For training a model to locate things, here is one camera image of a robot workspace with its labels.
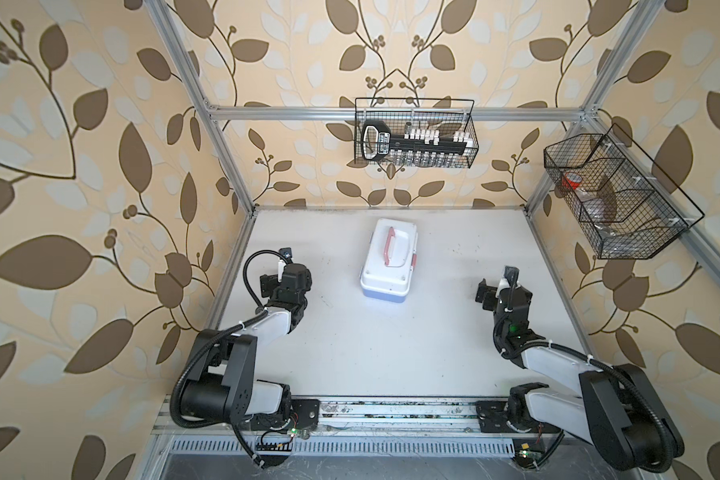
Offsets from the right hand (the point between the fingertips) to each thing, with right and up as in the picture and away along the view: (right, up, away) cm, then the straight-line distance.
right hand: (503, 287), depth 88 cm
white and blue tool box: (-34, +6, +1) cm, 35 cm away
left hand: (-66, +5, +2) cm, 66 cm away
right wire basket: (+24, +22, -15) cm, 36 cm away
